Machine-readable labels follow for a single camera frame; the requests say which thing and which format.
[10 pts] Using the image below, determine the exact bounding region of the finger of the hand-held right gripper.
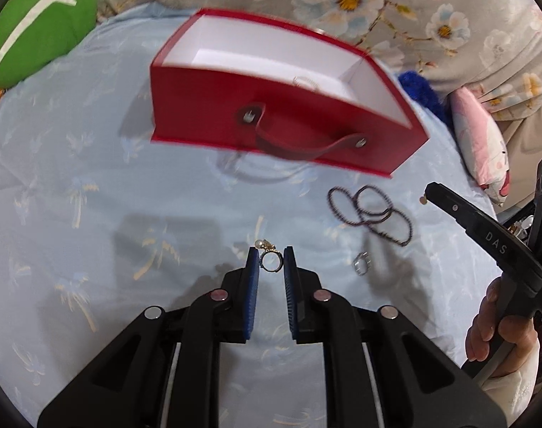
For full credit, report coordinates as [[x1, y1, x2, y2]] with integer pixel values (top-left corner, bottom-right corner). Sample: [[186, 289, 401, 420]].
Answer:
[[424, 181, 477, 236]]

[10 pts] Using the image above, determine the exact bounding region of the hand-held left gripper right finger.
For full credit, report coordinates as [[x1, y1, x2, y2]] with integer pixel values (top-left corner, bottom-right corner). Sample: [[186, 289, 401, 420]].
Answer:
[[284, 247, 506, 428]]

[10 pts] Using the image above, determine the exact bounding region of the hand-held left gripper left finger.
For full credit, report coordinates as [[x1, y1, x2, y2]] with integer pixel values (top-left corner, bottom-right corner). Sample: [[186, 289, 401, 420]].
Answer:
[[37, 247, 259, 428]]

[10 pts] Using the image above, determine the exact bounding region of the gold ring with pearl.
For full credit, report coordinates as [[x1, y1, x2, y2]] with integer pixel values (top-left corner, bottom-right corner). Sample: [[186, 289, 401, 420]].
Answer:
[[256, 239, 284, 274]]

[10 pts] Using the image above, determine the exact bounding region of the red box with strap handle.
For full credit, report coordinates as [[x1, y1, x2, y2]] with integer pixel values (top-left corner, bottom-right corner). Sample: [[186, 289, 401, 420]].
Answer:
[[150, 7, 430, 179]]

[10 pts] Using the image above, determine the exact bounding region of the person's right hand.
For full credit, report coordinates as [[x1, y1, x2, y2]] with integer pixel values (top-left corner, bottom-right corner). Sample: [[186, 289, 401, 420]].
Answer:
[[465, 276, 541, 378]]

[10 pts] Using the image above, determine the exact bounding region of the pink plush pillow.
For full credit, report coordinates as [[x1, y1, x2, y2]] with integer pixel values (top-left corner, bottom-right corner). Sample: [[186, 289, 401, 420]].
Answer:
[[449, 87, 512, 206]]

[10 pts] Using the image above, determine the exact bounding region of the blue fluffy cloth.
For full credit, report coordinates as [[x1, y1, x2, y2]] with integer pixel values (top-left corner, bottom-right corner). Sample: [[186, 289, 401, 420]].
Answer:
[[398, 70, 454, 130]]

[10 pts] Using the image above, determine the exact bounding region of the grey floral blanket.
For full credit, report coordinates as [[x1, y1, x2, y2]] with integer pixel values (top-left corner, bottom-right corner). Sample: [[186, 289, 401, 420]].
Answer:
[[81, 0, 542, 206]]

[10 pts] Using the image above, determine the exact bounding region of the green round cushion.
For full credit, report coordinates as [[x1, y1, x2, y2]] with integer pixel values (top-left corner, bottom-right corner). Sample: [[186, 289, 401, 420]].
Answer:
[[0, 0, 98, 90]]

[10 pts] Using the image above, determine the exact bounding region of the white pearl bracelet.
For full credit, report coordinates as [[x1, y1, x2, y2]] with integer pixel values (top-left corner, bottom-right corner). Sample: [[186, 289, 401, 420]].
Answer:
[[292, 76, 320, 93]]

